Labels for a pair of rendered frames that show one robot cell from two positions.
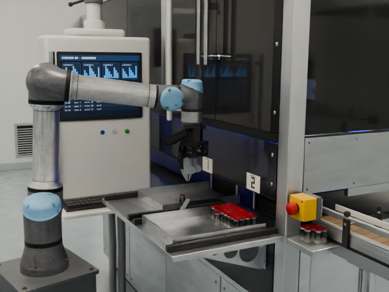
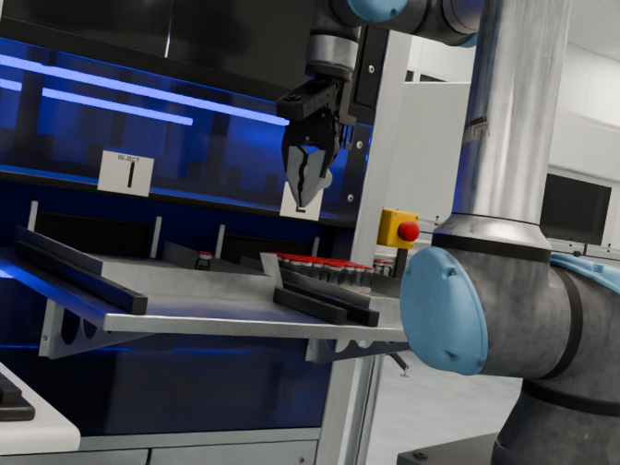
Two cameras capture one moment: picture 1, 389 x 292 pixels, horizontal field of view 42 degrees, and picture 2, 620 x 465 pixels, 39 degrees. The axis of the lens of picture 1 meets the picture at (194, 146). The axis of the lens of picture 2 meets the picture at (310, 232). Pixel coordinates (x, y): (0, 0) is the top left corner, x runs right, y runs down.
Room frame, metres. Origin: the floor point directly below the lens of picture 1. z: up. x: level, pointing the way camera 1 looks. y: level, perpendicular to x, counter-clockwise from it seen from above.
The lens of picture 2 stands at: (1.99, 1.32, 1.05)
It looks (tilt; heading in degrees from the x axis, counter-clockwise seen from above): 3 degrees down; 260
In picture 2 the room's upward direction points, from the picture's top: 10 degrees clockwise
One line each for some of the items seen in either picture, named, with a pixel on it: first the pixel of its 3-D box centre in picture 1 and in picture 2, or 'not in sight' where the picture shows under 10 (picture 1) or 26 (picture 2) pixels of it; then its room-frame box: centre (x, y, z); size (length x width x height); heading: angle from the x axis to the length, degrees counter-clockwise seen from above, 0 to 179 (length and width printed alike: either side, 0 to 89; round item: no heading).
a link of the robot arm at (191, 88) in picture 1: (191, 95); (340, 4); (1.78, 0.01, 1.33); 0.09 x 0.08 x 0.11; 103
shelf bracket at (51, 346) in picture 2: not in sight; (97, 341); (2.05, 0.13, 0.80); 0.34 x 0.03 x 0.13; 117
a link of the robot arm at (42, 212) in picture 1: (42, 216); (586, 323); (1.54, 0.48, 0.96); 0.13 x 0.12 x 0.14; 13
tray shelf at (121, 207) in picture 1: (191, 215); (256, 296); (1.83, 0.01, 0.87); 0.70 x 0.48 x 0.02; 27
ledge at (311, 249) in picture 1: (316, 243); not in sight; (1.55, -0.39, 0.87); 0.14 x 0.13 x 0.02; 117
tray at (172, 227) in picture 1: (202, 223); (363, 291); (1.66, -0.03, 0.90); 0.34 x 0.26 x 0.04; 117
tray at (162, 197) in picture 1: (187, 196); (138, 261); (2.01, 0.03, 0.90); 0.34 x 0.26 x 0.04; 117
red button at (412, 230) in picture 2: (293, 208); (407, 231); (1.52, -0.31, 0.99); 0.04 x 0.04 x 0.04; 27
